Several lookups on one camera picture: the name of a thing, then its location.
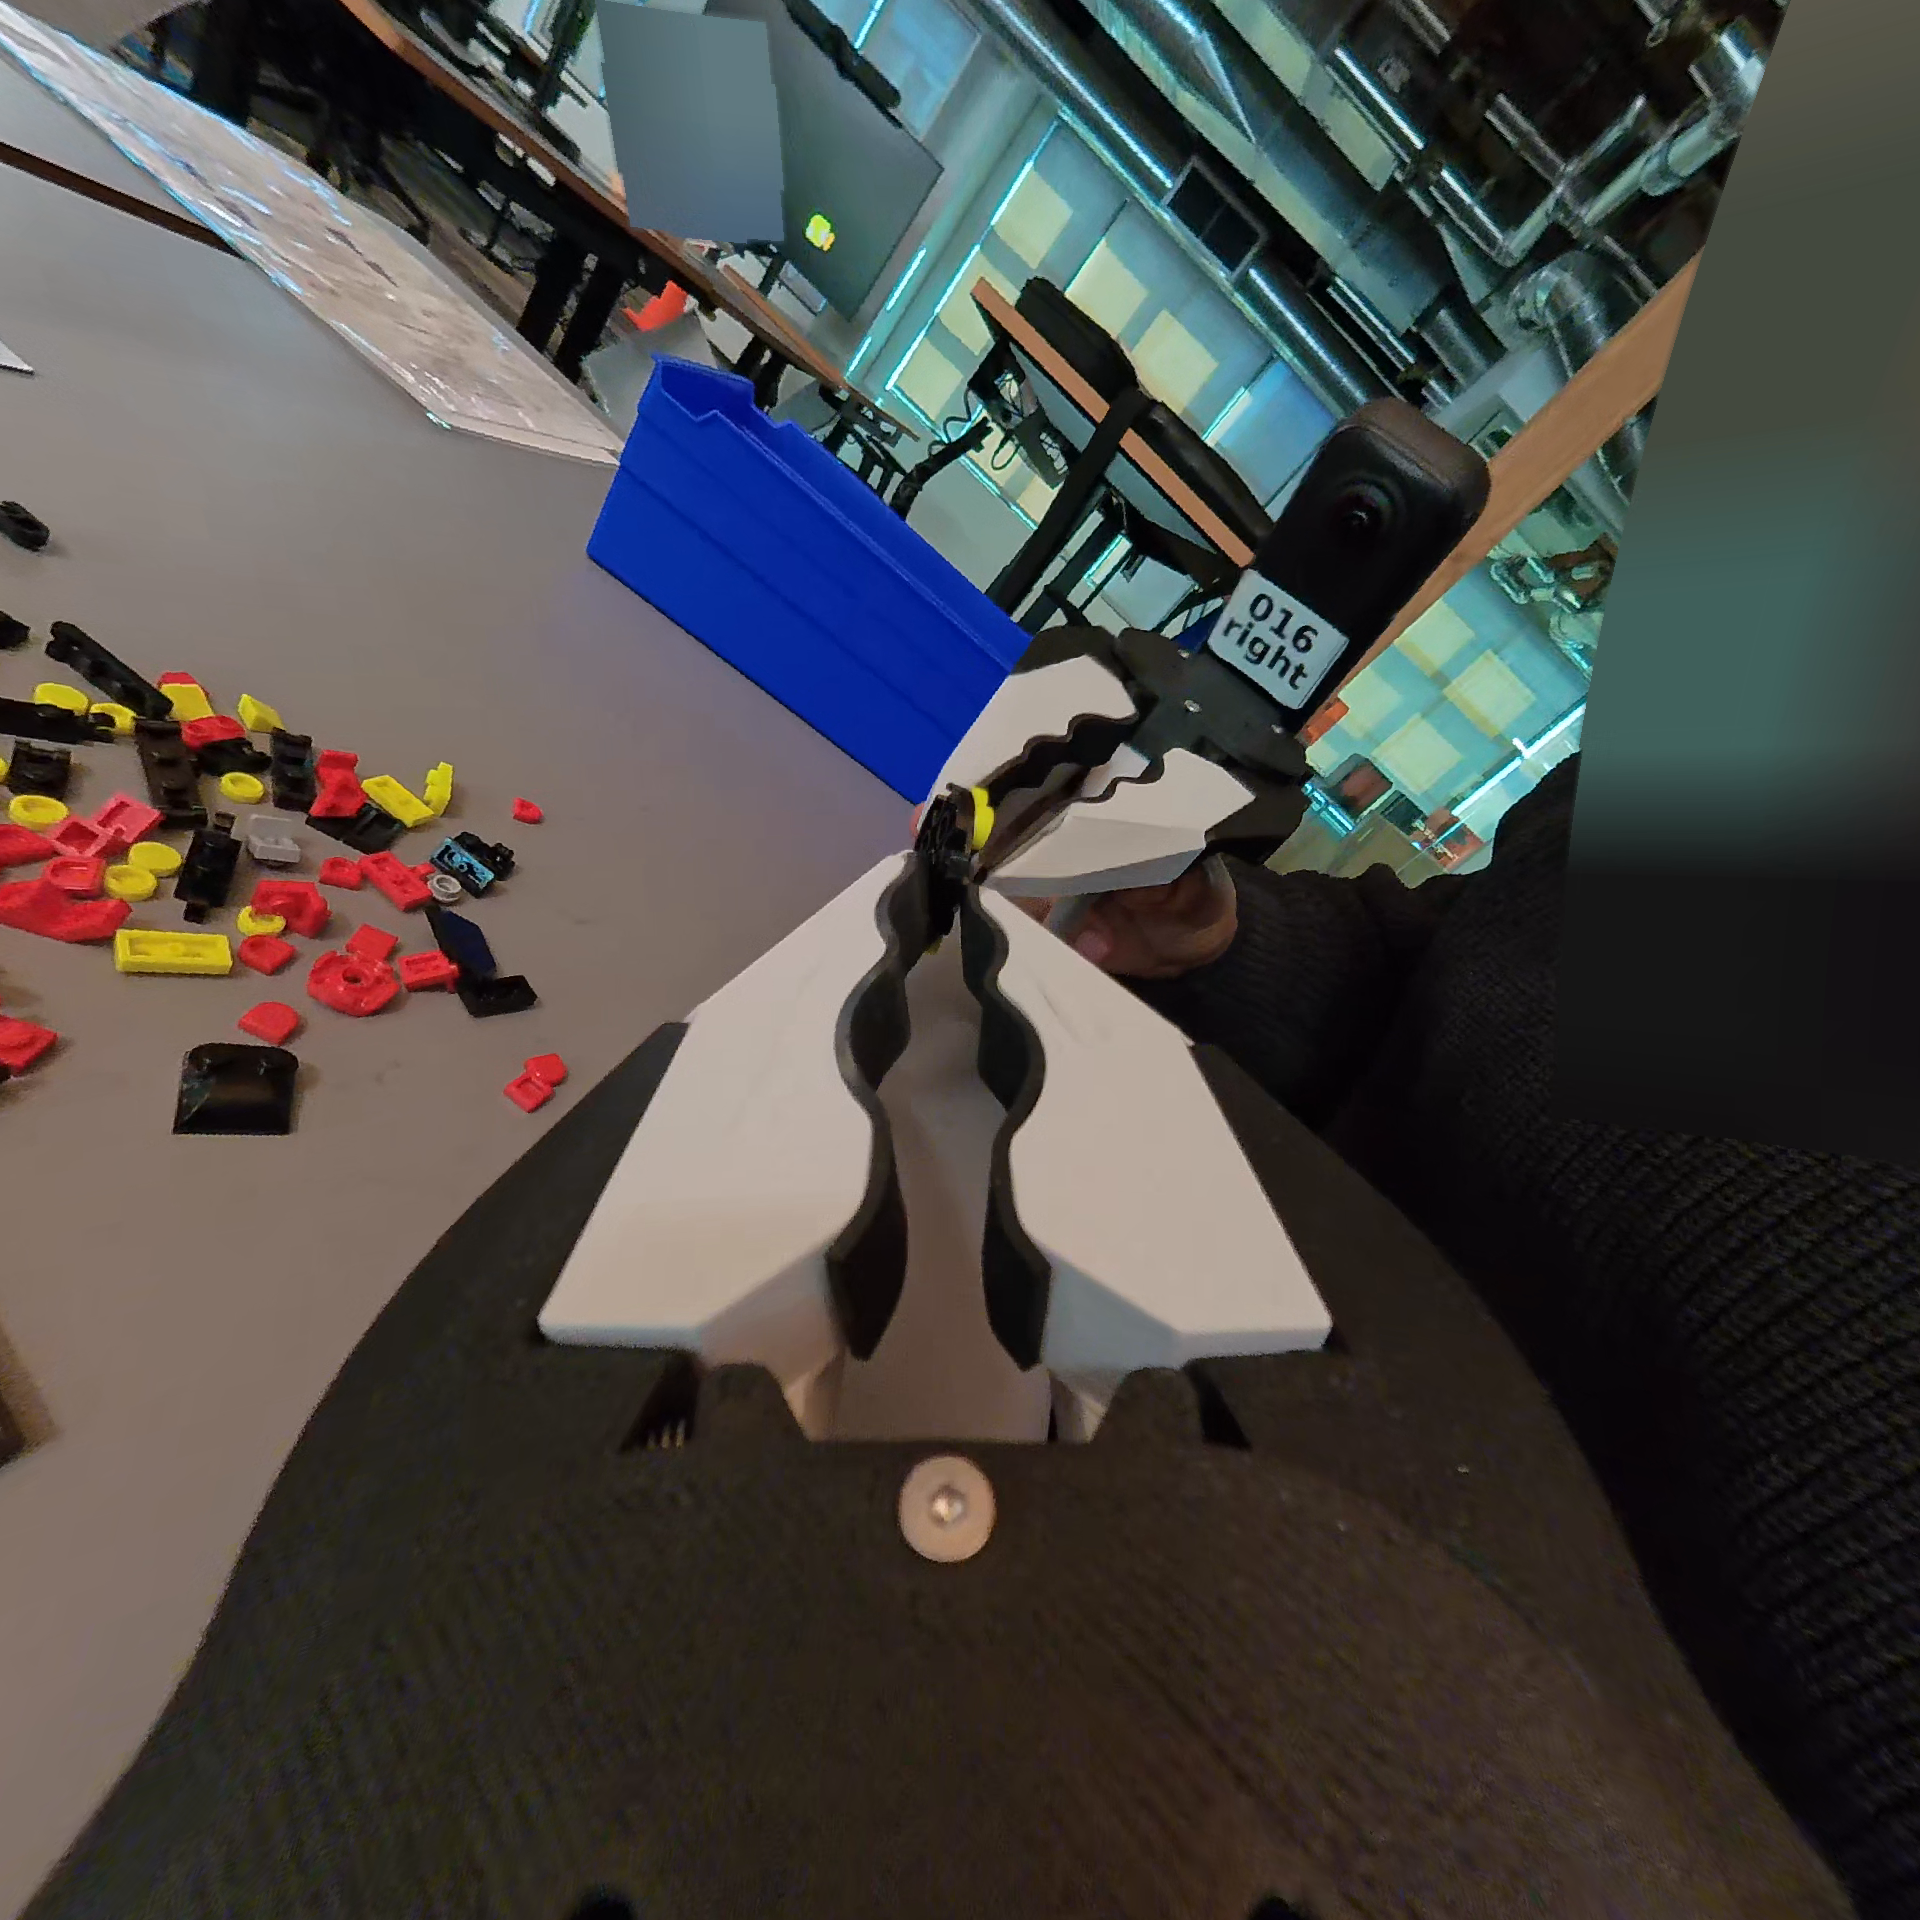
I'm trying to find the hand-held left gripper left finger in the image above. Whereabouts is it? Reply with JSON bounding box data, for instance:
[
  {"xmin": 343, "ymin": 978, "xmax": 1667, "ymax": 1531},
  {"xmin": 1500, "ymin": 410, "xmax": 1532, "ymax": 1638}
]
[{"xmin": 534, "ymin": 852, "xmax": 922, "ymax": 1432}]

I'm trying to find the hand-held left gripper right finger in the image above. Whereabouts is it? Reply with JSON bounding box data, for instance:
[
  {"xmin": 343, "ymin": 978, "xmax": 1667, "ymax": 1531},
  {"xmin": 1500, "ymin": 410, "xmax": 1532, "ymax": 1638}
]
[{"xmin": 957, "ymin": 882, "xmax": 1338, "ymax": 1445}]

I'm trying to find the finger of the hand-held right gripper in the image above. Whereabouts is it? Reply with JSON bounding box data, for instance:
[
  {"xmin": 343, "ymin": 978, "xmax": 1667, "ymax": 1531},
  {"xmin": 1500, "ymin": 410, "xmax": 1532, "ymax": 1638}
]
[
  {"xmin": 938, "ymin": 655, "xmax": 1149, "ymax": 842},
  {"xmin": 989, "ymin": 746, "xmax": 1261, "ymax": 906}
]

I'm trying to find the yellow black lego assembly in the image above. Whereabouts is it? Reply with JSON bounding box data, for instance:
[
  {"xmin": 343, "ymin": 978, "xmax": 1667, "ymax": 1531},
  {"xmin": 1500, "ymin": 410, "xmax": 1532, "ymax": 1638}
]
[{"xmin": 911, "ymin": 779, "xmax": 999, "ymax": 954}]

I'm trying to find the person's right forearm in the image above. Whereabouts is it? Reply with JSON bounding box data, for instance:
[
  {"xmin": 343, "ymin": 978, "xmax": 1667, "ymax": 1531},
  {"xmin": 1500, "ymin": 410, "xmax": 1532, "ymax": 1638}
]
[{"xmin": 1200, "ymin": 750, "xmax": 1578, "ymax": 1157}]

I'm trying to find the black lego slope brick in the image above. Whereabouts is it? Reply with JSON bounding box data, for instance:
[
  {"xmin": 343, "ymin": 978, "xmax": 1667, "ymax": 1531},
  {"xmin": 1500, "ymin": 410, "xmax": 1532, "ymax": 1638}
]
[{"xmin": 172, "ymin": 1044, "xmax": 301, "ymax": 1135}]

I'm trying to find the pile of loose lego pieces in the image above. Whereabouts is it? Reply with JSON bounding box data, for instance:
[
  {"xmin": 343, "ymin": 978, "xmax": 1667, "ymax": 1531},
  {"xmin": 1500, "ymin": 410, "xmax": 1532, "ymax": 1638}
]
[{"xmin": 0, "ymin": 608, "xmax": 541, "ymax": 1074}]

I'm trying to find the person's right hand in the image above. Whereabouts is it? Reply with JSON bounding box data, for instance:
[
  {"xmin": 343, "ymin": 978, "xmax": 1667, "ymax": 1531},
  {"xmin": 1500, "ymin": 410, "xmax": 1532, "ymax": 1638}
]
[{"xmin": 1047, "ymin": 855, "xmax": 1244, "ymax": 980}]

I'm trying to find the blue plastic bin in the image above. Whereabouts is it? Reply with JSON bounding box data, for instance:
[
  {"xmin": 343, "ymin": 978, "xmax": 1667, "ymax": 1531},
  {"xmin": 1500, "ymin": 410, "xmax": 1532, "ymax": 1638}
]
[{"xmin": 586, "ymin": 354, "xmax": 1037, "ymax": 804}]

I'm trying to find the wooden desk with black legs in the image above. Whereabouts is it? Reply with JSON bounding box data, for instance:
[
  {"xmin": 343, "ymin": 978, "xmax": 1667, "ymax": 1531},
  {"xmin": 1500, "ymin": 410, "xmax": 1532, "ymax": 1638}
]
[{"xmin": 966, "ymin": 276, "xmax": 1284, "ymax": 632}]

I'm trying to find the wooden desk edge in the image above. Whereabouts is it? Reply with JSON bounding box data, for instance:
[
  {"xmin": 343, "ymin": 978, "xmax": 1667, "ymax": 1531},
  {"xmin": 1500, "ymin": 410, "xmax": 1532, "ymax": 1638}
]
[{"xmin": 1306, "ymin": 247, "xmax": 1706, "ymax": 752}]

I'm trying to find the black knit sweater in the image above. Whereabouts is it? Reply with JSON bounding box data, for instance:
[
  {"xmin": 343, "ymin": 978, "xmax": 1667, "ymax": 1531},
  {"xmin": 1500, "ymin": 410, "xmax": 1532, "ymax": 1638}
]
[{"xmin": 1306, "ymin": 750, "xmax": 1920, "ymax": 1920}]

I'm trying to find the dark monitor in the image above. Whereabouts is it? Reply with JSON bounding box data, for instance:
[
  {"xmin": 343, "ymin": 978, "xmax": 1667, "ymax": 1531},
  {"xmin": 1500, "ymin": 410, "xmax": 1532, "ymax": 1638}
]
[{"xmin": 757, "ymin": 22, "xmax": 950, "ymax": 325}]

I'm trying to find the glossy printed sheet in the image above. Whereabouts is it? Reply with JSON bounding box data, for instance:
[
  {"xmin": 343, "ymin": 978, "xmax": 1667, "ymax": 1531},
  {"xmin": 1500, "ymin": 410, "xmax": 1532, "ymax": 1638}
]
[{"xmin": 0, "ymin": 0, "xmax": 624, "ymax": 459}]

